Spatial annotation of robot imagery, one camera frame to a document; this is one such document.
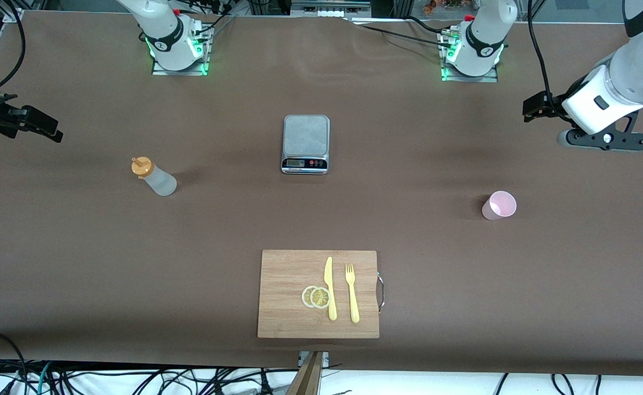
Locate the yellow plastic fork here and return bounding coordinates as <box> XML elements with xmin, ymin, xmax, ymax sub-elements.
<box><xmin>345</xmin><ymin>263</ymin><xmax>360</xmax><ymax>324</ymax></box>

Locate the wooden camera post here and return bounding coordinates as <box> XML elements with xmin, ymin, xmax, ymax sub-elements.
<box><xmin>286</xmin><ymin>351</ymin><xmax>325</xmax><ymax>395</ymax></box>

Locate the clear sauce bottle orange cap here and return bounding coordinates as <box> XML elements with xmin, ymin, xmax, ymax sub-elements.
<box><xmin>131</xmin><ymin>156</ymin><xmax>178</xmax><ymax>197</ymax></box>

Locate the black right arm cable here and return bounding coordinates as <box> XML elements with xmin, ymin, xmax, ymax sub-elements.
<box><xmin>0</xmin><ymin>0</ymin><xmax>27</xmax><ymax>89</ymax></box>

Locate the small metal post bracket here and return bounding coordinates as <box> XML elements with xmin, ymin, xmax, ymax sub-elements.
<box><xmin>298</xmin><ymin>351</ymin><xmax>330</xmax><ymax>367</ymax></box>

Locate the teal floor cable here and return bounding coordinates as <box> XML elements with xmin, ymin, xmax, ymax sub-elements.
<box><xmin>35</xmin><ymin>361</ymin><xmax>54</xmax><ymax>395</ymax></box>

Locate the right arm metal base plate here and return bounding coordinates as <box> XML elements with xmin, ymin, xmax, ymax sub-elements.
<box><xmin>151</xmin><ymin>21</ymin><xmax>211</xmax><ymax>76</ymax></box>

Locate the orange toy food pile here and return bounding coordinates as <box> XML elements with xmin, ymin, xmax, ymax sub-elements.
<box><xmin>423</xmin><ymin>0</ymin><xmax>477</xmax><ymax>15</ymax></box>

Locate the yellow plastic knife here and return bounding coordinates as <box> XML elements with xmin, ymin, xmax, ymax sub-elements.
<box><xmin>324</xmin><ymin>256</ymin><xmax>338</xmax><ymax>321</ymax></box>

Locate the black cable on table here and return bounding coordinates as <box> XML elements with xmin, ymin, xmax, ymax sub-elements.
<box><xmin>354</xmin><ymin>23</ymin><xmax>456</xmax><ymax>47</ymax></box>
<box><xmin>407</xmin><ymin>15</ymin><xmax>449</xmax><ymax>35</ymax></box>

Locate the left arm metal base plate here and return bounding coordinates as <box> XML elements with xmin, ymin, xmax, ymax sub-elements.
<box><xmin>440</xmin><ymin>27</ymin><xmax>499</xmax><ymax>83</ymax></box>

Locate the white connector strip on frame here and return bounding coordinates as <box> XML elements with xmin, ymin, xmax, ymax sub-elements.
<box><xmin>290</xmin><ymin>0</ymin><xmax>373</xmax><ymax>20</ymax></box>

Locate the wooden cutting board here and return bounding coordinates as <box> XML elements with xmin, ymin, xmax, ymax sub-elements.
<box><xmin>257</xmin><ymin>250</ymin><xmax>386</xmax><ymax>340</ymax></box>

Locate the silver digital kitchen scale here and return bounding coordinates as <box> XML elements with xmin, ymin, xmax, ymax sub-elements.
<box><xmin>281</xmin><ymin>114</ymin><xmax>331</xmax><ymax>176</ymax></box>

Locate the pink plastic cup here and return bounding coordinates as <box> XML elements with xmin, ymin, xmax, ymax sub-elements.
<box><xmin>481</xmin><ymin>190</ymin><xmax>517</xmax><ymax>221</ymax></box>

